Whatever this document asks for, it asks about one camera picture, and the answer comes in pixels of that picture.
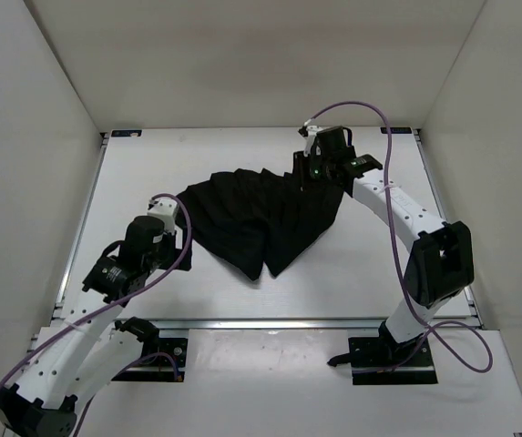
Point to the black pleated skirt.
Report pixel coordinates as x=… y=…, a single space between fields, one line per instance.
x=255 y=220

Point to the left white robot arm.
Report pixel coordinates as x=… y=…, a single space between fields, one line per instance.
x=48 y=391

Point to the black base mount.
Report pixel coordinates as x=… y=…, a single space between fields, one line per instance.
x=372 y=363
x=161 y=360

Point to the blue corner label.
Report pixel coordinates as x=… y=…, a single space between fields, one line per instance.
x=397 y=130
x=126 y=133

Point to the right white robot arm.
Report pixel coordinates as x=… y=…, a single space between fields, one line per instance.
x=440 y=259

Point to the aluminium front rail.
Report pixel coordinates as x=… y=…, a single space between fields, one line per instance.
x=269 y=324

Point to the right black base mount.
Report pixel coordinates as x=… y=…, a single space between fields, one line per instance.
x=372 y=363

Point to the left blue corner label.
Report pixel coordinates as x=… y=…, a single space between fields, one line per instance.
x=126 y=133

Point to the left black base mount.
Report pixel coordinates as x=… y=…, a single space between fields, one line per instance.
x=161 y=360

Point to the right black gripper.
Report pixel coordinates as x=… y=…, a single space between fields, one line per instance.
x=301 y=162

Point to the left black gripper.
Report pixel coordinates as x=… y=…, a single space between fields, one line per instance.
x=178 y=249

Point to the right blue corner label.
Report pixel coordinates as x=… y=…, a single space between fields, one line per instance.
x=397 y=130

